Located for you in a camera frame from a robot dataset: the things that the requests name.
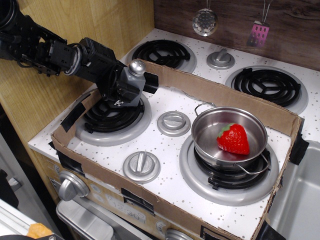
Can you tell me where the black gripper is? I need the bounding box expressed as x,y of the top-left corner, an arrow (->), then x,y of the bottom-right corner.
72,37 -> 141,109

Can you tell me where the grey pepper shaker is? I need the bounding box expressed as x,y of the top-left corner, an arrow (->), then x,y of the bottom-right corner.
119,59 -> 146,95

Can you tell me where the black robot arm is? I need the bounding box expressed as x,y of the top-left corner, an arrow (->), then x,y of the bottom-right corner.
0,0 -> 145,108

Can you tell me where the front left black burner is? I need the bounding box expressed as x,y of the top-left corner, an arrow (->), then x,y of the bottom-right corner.
75,95 -> 152,147

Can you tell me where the black burner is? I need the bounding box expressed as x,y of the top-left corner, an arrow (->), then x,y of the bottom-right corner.
179,136 -> 279,207
225,65 -> 309,114
75,95 -> 152,147
125,39 -> 197,73

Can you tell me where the middle silver stove knob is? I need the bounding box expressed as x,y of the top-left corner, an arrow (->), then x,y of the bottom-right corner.
157,111 -> 191,137

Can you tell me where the silver stove knob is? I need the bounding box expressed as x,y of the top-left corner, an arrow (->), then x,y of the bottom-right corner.
206,48 -> 235,70
122,151 -> 161,184
157,111 -> 191,137

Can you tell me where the back left black burner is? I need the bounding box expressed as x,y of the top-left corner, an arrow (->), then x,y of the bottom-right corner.
125,39 -> 197,73

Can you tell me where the front silver stove knob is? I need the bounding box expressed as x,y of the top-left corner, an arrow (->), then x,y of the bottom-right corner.
122,151 -> 161,184

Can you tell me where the small steel pot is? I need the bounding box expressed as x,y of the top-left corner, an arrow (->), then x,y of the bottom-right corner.
191,103 -> 268,175

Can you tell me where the back silver stove knob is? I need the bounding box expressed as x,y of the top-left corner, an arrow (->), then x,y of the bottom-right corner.
206,48 -> 235,70

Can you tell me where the silver oven dial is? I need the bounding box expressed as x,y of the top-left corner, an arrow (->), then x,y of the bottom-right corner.
165,229 -> 193,240
58,170 -> 90,202

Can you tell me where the hanging steel skimmer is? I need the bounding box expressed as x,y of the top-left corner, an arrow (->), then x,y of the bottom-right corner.
192,0 -> 219,37

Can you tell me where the red toy strawberry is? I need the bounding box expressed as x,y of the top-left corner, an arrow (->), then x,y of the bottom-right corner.
216,123 -> 250,155

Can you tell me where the front right black burner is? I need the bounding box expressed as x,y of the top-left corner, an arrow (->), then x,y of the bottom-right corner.
179,136 -> 279,207

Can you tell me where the hanging pink spatula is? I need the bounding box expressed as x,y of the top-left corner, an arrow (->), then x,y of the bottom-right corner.
246,0 -> 273,48

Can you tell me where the back right black burner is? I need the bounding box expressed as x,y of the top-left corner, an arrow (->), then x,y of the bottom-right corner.
225,65 -> 309,114

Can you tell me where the orange object bottom left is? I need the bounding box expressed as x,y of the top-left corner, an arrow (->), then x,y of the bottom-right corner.
26,223 -> 53,239

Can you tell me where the grey toy sink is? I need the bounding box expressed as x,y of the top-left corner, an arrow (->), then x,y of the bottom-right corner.
268,141 -> 320,240

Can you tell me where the silver oven door handle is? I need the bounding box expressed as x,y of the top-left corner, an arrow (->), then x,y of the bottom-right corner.
56,199 -> 149,240

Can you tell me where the cardboard barrier frame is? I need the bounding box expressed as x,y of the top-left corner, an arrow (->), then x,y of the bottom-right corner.
51,62 -> 304,240

